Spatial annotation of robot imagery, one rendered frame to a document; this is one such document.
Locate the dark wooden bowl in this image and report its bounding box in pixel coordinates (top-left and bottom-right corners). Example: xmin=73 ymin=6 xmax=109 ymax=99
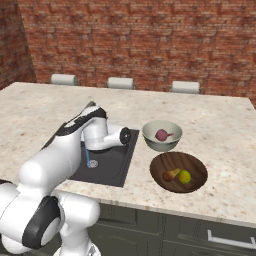
xmin=149 ymin=151 xmax=209 ymax=194

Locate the white drawer handle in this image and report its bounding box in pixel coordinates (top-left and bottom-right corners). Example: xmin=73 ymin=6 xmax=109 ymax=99
xmin=206 ymin=229 xmax=256 ymax=251

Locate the blue water stream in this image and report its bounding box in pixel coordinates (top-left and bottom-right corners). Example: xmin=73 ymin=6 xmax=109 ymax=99
xmin=85 ymin=149 xmax=92 ymax=168

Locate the white stool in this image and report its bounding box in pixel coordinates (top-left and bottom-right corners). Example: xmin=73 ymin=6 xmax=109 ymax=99
xmin=106 ymin=76 xmax=135 ymax=91
xmin=171 ymin=80 xmax=201 ymax=95
xmin=50 ymin=73 xmax=81 ymax=87

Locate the pale grey-green bowl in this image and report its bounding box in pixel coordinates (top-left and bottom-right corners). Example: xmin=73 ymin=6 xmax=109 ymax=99
xmin=141 ymin=119 xmax=184 ymax=153

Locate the dark sink basin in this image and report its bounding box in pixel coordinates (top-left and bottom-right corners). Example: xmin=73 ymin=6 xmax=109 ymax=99
xmin=42 ymin=128 xmax=141 ymax=189

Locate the dark grey drawer front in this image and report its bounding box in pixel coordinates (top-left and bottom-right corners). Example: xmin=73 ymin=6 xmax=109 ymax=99
xmin=162 ymin=213 xmax=256 ymax=256

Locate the red onion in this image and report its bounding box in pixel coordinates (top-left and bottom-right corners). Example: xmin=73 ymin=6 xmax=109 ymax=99
xmin=155 ymin=128 xmax=175 ymax=143

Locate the brown pear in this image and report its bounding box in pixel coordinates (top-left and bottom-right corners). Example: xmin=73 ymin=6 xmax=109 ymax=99
xmin=161 ymin=167 xmax=181 ymax=183

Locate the dark grey cupboard door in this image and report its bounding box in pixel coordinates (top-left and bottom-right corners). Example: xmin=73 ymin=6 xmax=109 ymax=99
xmin=87 ymin=203 xmax=165 ymax=256

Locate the green pear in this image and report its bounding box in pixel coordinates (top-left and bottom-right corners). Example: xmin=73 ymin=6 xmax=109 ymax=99
xmin=177 ymin=169 xmax=193 ymax=185

